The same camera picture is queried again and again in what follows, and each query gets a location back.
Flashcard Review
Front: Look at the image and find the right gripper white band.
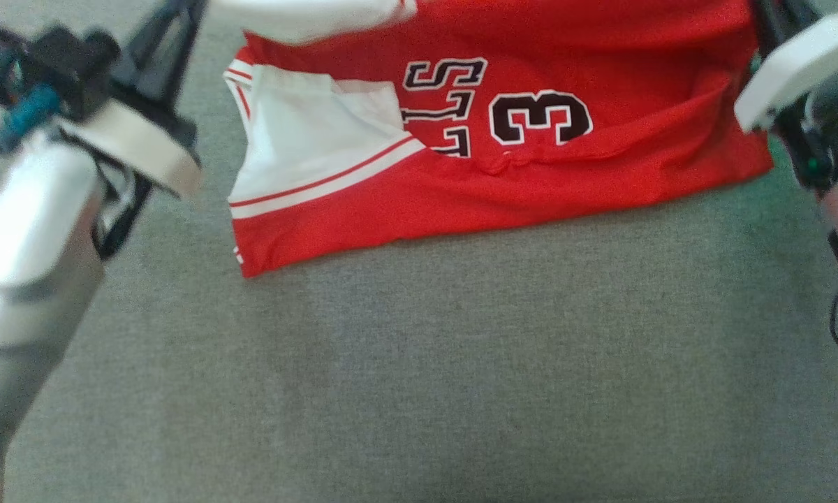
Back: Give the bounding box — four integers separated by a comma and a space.
733, 0, 838, 191

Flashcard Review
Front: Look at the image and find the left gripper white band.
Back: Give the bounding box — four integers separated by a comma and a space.
56, 0, 211, 261

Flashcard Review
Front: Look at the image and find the red white Bulls jersey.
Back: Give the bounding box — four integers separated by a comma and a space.
209, 0, 774, 279

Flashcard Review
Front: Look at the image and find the grey fabric sofa ottoman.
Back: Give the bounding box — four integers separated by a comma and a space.
0, 0, 838, 503

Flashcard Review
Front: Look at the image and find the black left cable teal plug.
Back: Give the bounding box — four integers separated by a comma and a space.
0, 84, 64, 175

